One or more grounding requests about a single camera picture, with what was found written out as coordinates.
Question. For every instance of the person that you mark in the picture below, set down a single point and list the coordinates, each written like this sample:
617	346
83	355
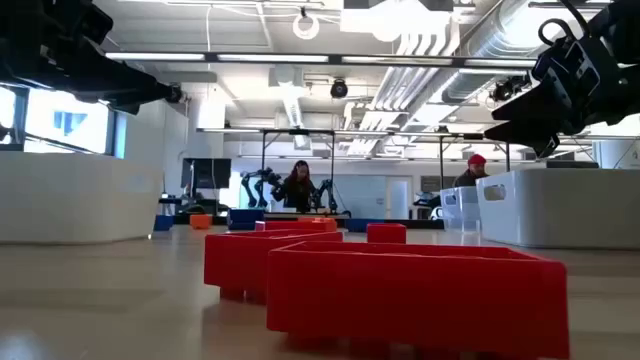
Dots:
467	179
297	192

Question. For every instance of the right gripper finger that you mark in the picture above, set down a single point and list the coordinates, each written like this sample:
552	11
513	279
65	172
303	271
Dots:
535	107
540	136

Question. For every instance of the black ceiling spotlight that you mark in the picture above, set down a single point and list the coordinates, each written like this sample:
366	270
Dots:
339	88
505	91
175	94

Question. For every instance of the silver ventilation duct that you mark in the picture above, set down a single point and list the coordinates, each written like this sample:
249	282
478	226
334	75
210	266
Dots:
492	47

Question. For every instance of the black monitor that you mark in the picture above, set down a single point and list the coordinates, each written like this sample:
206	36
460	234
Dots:
206	173

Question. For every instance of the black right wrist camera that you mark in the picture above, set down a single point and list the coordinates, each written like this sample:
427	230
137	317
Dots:
575	65

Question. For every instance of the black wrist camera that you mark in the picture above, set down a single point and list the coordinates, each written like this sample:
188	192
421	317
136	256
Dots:
92	22
575	65

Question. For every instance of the clear plastic bin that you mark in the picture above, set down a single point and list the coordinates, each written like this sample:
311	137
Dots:
460	207

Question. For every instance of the black metal rig frame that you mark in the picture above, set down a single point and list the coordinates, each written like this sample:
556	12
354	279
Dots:
300	131
472	136

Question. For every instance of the black flat device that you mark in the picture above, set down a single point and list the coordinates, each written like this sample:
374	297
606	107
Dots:
572	164

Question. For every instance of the red toy brick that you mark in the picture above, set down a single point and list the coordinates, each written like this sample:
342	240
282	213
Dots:
386	234
290	226
235	265
415	300

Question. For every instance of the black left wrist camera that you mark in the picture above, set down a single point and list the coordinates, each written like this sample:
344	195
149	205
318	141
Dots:
92	22

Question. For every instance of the black bar with strip lights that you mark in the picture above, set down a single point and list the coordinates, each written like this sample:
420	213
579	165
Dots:
335	59

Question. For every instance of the white plastic bin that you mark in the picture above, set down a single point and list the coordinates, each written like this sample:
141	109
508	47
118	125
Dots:
575	210
75	200

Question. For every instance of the red cap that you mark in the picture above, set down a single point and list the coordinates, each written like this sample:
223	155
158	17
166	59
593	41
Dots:
476	159

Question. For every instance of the narrow window pane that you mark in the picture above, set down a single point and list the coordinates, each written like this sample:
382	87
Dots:
6	115

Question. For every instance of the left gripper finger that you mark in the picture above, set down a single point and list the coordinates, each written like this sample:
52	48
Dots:
122	106
130	82

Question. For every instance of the blue toy brick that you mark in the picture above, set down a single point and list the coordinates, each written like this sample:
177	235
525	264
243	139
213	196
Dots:
163	223
245	219
360	225

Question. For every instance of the black aluminium table frame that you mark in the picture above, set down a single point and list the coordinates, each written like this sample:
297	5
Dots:
430	224

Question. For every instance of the white ceiling pipes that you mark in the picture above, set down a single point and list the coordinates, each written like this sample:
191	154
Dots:
400	87

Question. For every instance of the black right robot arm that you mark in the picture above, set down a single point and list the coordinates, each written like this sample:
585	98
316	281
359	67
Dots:
625	25

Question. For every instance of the large window pane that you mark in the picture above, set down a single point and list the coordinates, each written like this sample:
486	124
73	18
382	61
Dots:
65	125

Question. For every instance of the dark background desk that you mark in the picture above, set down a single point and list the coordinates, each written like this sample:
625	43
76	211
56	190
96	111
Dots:
200	205

